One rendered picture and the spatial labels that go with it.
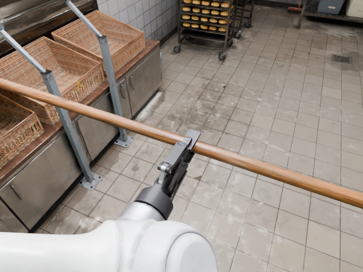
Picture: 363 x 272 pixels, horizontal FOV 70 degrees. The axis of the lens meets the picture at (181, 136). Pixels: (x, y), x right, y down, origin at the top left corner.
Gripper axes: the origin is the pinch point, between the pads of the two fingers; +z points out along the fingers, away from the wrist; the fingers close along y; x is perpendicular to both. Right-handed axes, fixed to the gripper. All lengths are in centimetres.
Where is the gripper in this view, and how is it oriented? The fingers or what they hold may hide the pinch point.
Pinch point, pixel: (189, 145)
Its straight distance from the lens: 63.8
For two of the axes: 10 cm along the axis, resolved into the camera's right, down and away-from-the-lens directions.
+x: 9.1, 2.9, -3.0
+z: 4.2, -6.3, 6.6
